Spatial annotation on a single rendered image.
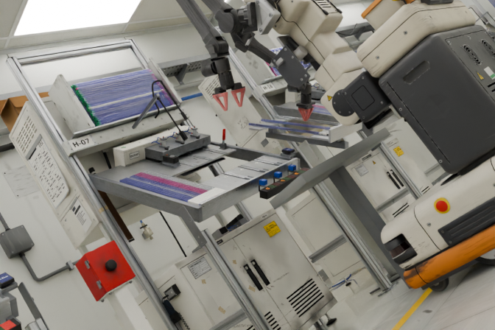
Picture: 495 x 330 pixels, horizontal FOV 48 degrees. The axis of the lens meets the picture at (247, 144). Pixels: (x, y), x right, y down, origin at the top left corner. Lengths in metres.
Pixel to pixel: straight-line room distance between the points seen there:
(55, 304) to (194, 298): 1.74
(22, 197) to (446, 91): 3.16
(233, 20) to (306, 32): 0.28
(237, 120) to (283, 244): 1.33
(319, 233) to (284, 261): 1.03
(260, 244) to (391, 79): 1.17
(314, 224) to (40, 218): 1.90
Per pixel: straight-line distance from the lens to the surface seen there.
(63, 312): 3.99
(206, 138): 2.94
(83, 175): 2.69
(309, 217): 3.75
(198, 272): 2.45
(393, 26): 1.85
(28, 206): 4.22
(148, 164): 2.76
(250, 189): 2.40
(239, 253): 2.61
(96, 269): 2.04
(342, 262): 3.75
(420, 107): 1.85
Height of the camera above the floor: 0.39
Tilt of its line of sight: 11 degrees up
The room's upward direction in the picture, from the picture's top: 35 degrees counter-clockwise
